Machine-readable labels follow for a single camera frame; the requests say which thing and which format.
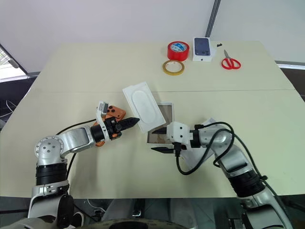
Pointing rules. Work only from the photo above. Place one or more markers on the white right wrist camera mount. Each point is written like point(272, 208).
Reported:
point(177, 132)

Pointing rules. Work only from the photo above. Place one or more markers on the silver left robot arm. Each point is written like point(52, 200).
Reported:
point(71, 139)

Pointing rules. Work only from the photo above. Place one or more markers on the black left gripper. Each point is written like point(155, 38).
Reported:
point(114, 128)

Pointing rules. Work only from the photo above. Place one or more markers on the white printed phone box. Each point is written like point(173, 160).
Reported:
point(202, 48)

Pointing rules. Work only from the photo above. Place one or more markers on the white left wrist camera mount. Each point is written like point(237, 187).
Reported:
point(101, 118)

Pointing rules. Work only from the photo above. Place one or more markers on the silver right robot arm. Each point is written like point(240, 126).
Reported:
point(238, 155)

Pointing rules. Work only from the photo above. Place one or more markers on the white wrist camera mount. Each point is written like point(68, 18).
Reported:
point(101, 118)
point(177, 132)

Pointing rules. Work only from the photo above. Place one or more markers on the red tape roll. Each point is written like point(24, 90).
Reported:
point(177, 53)

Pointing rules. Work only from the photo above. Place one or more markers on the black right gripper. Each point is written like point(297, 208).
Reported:
point(181, 146)

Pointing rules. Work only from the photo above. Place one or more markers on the yellow tape roll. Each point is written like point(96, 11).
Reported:
point(166, 70)

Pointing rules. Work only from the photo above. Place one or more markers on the white box lid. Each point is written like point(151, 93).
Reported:
point(145, 107)

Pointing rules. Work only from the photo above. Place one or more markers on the grey window frame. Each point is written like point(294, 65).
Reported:
point(16, 71)

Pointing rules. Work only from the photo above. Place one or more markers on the grey wall strip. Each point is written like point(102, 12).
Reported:
point(212, 16)

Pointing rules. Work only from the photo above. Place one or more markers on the small black clip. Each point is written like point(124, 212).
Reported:
point(219, 44)

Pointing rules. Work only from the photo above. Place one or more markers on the white box base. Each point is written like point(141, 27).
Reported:
point(166, 114)

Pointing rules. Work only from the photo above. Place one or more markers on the white paper sheet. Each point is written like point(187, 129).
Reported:
point(194, 157)

